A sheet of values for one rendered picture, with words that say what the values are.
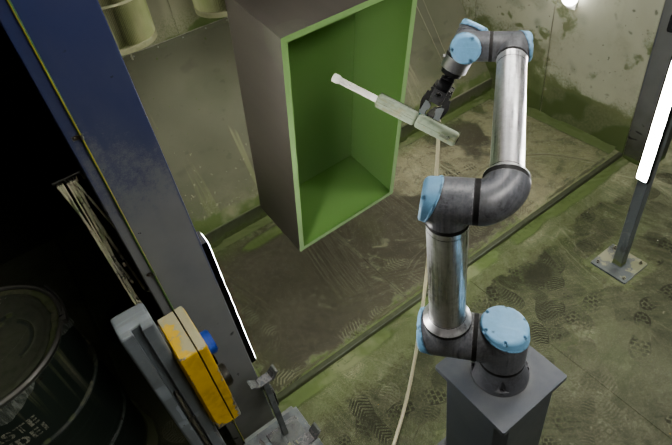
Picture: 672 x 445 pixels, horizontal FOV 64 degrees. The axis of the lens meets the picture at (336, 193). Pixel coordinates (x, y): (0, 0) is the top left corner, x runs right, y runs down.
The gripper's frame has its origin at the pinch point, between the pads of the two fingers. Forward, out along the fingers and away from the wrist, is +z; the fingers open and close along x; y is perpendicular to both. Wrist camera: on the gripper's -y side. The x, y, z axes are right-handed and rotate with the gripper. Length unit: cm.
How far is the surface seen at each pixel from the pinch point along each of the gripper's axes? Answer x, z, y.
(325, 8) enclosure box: 46, -22, -5
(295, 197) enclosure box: 35, 58, 7
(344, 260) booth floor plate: 9, 120, 68
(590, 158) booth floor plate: -96, 36, 179
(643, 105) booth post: -102, -8, 174
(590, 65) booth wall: -66, -13, 191
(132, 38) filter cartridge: 148, 43, 40
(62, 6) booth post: 68, -23, -96
